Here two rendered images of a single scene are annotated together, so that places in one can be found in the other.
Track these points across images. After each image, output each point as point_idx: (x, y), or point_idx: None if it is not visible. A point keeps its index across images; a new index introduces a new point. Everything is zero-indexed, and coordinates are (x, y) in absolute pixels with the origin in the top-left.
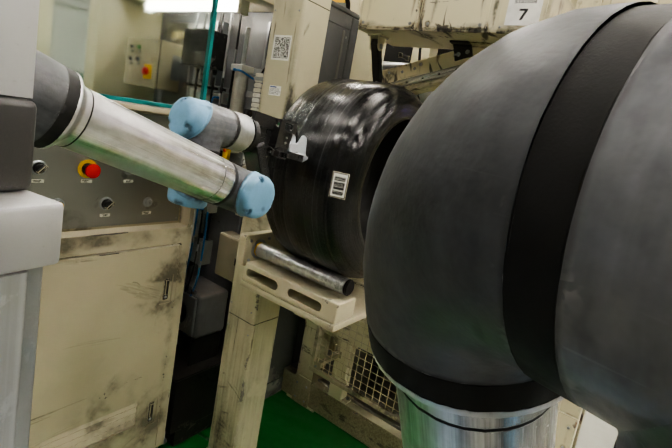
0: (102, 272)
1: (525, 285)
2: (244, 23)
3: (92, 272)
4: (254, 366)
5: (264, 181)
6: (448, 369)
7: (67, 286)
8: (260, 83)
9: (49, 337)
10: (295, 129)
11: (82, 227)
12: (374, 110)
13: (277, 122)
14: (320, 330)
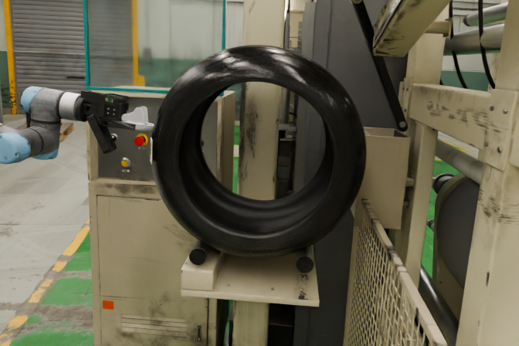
0: (148, 212)
1: None
2: None
3: (141, 210)
4: (243, 327)
5: (1, 138)
6: None
7: (127, 215)
8: None
9: (120, 246)
10: (117, 102)
11: (142, 179)
12: (190, 77)
13: (117, 97)
14: (347, 328)
